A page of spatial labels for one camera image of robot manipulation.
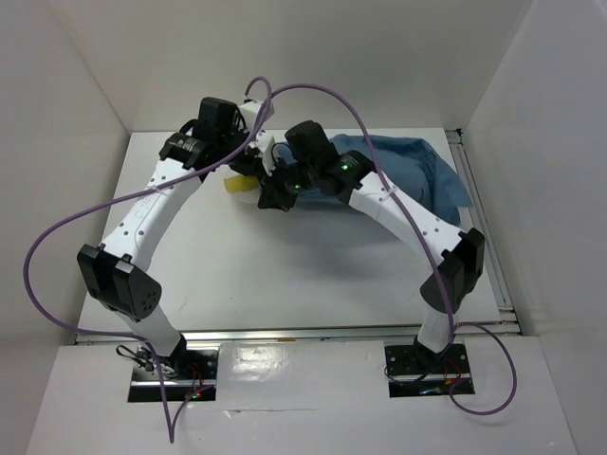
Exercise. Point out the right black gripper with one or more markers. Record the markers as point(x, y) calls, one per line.
point(272, 197)

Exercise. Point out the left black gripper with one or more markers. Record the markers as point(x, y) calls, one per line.
point(248, 168)

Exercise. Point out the cream yellow pillow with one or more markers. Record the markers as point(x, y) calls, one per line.
point(243, 189)

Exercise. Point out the blue pillowcase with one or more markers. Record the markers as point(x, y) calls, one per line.
point(411, 163)

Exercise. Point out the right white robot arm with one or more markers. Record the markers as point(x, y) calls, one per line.
point(455, 256)

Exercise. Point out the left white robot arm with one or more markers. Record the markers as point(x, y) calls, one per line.
point(115, 271)

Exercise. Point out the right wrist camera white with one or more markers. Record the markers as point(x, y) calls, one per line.
point(264, 149)

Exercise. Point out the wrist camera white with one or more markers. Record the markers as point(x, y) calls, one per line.
point(264, 149)
point(254, 112)

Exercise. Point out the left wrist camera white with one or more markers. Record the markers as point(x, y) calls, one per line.
point(254, 112)

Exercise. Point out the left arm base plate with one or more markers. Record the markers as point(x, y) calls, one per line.
point(198, 366)

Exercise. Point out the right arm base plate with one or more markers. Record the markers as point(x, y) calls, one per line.
point(416, 360)

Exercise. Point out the aluminium rail front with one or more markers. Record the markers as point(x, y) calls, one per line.
point(294, 334)

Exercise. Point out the aluminium rail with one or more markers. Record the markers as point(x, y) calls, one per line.
point(490, 301)
point(294, 334)

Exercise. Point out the aluminium rail right side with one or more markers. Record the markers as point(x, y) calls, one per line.
point(490, 301)

